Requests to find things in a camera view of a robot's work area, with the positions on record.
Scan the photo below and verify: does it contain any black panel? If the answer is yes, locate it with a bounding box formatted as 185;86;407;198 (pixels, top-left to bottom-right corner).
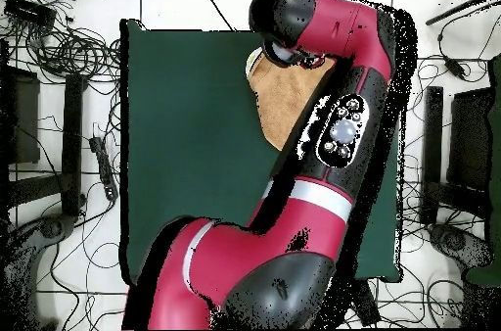
0;66;41;166
447;87;494;191

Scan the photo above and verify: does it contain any long black cable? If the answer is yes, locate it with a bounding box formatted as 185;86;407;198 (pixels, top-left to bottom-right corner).
191;0;236;31

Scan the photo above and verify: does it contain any dark green table cloth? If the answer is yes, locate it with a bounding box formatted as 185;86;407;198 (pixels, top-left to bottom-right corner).
118;19;412;287

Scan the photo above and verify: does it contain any black rectangular box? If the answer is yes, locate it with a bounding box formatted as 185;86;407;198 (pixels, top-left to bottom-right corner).
3;0;58;28

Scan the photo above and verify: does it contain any black power strip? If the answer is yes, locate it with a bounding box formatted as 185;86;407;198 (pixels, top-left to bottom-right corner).
349;278;382;327
88;134;119;202

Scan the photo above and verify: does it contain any black flat bar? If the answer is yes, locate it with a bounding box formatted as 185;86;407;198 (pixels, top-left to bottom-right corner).
61;73;84;217
420;85;444;224

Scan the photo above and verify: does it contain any grey chair base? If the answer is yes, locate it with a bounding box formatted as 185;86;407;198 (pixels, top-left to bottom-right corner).
426;222;494;269
0;213;76;328

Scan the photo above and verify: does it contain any black power adapter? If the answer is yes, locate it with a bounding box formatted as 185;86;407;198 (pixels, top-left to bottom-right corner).
443;57;468;80

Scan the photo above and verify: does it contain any tangle of black cables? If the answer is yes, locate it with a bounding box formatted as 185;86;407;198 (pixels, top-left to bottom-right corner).
0;0;122;85

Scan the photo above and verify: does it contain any orange terry towel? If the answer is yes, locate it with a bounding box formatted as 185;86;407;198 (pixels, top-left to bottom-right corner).
245;46;338;152

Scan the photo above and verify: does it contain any black rod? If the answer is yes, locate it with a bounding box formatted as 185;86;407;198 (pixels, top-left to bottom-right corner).
425;0;501;26

